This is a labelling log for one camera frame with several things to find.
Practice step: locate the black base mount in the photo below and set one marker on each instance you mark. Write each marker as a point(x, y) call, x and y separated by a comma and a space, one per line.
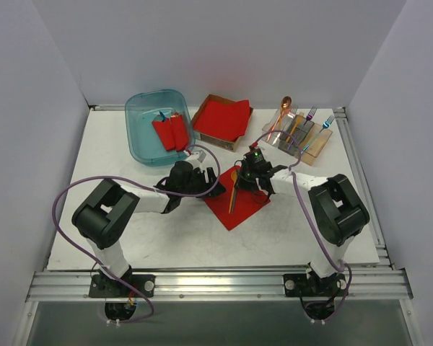
point(309, 285)
point(102, 286)

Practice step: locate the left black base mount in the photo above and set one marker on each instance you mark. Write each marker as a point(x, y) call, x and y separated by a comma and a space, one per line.
point(102, 286)

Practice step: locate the purple metallic fork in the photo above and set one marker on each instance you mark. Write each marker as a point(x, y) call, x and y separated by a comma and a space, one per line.
point(301, 127)

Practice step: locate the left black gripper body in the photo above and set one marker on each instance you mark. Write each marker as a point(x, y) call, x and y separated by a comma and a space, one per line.
point(205, 179)

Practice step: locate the rolled red napkin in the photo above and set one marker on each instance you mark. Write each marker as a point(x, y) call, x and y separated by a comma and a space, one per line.
point(164, 131)
point(179, 131)

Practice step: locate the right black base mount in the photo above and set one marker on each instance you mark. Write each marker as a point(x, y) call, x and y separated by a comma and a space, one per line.
point(309, 285)

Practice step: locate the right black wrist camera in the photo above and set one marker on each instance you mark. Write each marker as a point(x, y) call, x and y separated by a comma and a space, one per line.
point(255, 160)

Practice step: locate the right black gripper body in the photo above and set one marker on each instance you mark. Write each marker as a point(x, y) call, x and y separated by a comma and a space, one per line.
point(249, 176)

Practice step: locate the red paper napkin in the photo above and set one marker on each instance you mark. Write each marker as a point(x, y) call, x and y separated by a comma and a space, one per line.
point(247, 203)

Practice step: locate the silver fork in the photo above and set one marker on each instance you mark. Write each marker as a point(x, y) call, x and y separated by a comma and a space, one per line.
point(287, 117)

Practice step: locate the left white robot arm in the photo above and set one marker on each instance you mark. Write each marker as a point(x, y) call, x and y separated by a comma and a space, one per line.
point(102, 218)

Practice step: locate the red napkin stack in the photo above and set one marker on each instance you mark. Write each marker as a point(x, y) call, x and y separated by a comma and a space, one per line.
point(226, 122)

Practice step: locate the clear acrylic utensil holder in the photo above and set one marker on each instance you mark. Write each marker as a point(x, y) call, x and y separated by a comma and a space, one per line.
point(278, 139)

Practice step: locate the right rolled red napkin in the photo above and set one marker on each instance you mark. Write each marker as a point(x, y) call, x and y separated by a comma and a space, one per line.
point(179, 131)

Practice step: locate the yellow plastic spoon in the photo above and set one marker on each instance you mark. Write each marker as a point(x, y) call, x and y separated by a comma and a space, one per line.
point(234, 177)

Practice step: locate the blue metallic fork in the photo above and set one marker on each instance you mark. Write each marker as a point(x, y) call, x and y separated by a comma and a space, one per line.
point(325, 126)

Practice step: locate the left rolled red napkin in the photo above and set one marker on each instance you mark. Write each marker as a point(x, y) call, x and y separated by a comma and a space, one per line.
point(164, 131)

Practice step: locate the blue transparent plastic bin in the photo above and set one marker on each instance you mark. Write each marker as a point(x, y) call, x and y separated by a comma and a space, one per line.
point(140, 111)

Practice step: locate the brown cardboard napkin box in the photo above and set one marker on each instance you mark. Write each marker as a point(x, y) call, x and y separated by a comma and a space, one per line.
point(228, 145)

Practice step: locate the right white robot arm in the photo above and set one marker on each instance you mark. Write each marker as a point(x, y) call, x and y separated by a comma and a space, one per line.
point(332, 207)

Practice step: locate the copper metallic spoon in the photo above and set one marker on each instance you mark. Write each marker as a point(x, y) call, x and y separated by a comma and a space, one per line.
point(285, 107)

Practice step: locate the aluminium front rail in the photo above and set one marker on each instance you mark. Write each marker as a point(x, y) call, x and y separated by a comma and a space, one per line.
point(367, 283)

